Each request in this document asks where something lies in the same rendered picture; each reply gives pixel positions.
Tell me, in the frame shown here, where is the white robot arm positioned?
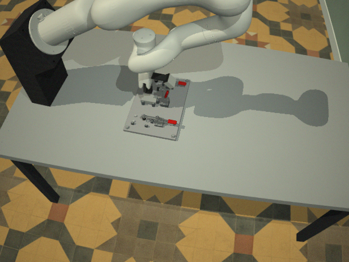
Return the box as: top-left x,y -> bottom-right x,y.
29,0 -> 253,74

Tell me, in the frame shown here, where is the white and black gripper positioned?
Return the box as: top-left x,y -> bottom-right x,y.
138,70 -> 155,94

